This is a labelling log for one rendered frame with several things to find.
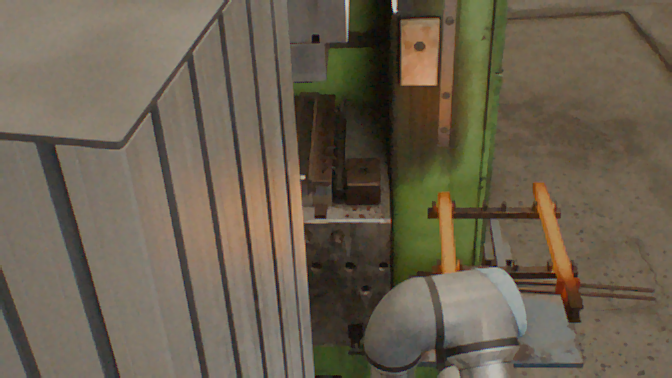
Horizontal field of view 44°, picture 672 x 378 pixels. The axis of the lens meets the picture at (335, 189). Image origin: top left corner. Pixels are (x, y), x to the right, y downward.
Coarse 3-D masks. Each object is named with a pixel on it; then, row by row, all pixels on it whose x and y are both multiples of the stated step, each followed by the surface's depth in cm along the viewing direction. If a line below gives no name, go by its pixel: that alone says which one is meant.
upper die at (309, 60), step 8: (312, 40) 185; (296, 48) 185; (304, 48) 184; (312, 48) 184; (320, 48) 184; (296, 56) 186; (304, 56) 186; (312, 56) 186; (320, 56) 186; (296, 64) 187; (304, 64) 187; (312, 64) 187; (320, 64) 187; (296, 72) 188; (304, 72) 188; (312, 72) 188; (320, 72) 188; (296, 80) 189; (304, 80) 189; (312, 80) 189; (320, 80) 189
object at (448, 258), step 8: (440, 200) 200; (448, 200) 200; (440, 208) 198; (448, 208) 198; (440, 216) 195; (448, 216) 195; (440, 224) 194; (448, 224) 193; (440, 232) 191; (448, 232) 191; (440, 240) 191; (448, 240) 188; (448, 248) 186; (448, 256) 184; (448, 264) 182; (448, 272) 180; (456, 272) 180
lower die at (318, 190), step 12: (300, 96) 238; (324, 96) 239; (300, 108) 232; (324, 108) 233; (336, 108) 241; (324, 120) 228; (312, 132) 222; (324, 132) 224; (312, 144) 218; (324, 144) 219; (312, 156) 213; (324, 156) 215; (312, 168) 210; (312, 180) 206; (324, 180) 206; (312, 192) 208; (324, 192) 208; (312, 204) 210
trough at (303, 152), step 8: (304, 96) 238; (312, 96) 238; (304, 104) 237; (312, 104) 237; (304, 112) 233; (312, 112) 233; (304, 120) 230; (312, 120) 230; (304, 128) 227; (304, 136) 223; (304, 144) 220; (304, 152) 217; (304, 160) 214; (304, 168) 212
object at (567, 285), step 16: (544, 192) 201; (544, 208) 196; (544, 224) 193; (560, 240) 187; (560, 256) 183; (560, 272) 179; (560, 288) 177; (576, 288) 173; (576, 304) 169; (576, 320) 171
